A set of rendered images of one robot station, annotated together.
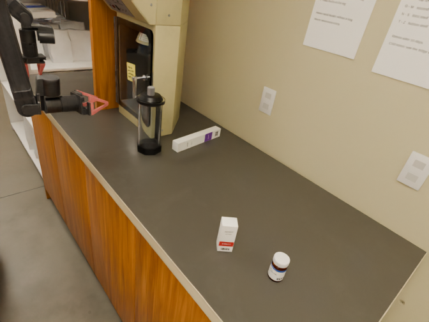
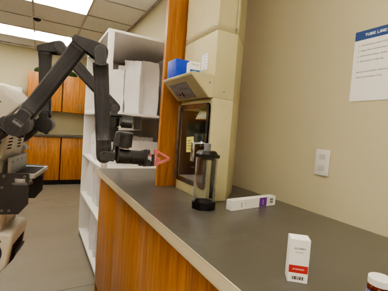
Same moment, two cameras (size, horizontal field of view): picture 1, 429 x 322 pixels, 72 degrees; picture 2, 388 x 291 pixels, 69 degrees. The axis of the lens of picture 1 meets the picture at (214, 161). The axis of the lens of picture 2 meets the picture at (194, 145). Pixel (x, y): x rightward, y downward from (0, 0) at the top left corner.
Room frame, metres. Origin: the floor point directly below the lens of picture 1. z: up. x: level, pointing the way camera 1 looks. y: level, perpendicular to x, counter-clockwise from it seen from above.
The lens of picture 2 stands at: (-0.08, -0.02, 1.26)
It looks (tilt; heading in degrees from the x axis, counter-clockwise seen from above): 3 degrees down; 17
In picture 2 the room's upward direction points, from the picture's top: 4 degrees clockwise
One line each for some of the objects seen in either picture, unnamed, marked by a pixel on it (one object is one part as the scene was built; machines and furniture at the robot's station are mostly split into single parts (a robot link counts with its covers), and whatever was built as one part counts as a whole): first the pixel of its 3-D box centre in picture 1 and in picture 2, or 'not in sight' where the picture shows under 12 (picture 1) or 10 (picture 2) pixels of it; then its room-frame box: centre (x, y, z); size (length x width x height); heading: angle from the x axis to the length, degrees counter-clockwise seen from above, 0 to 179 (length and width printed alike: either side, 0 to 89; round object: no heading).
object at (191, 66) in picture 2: not in sight; (193, 69); (1.19, 0.41, 1.54); 0.05 x 0.05 x 0.06; 36
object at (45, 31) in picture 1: (37, 27); (121, 116); (1.27, 0.82, 1.31); 0.11 x 0.09 x 0.12; 125
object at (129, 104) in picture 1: (132, 72); (190, 144); (1.26, 0.42, 1.19); 0.30 x 0.01 x 0.40; 46
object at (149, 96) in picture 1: (150, 95); (206, 151); (1.06, 0.28, 1.18); 0.09 x 0.09 x 0.07
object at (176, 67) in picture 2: not in sight; (180, 70); (1.28, 0.51, 1.56); 0.10 x 0.10 x 0.09; 46
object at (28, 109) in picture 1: (39, 92); (116, 145); (0.91, 0.61, 1.18); 0.12 x 0.09 x 0.11; 127
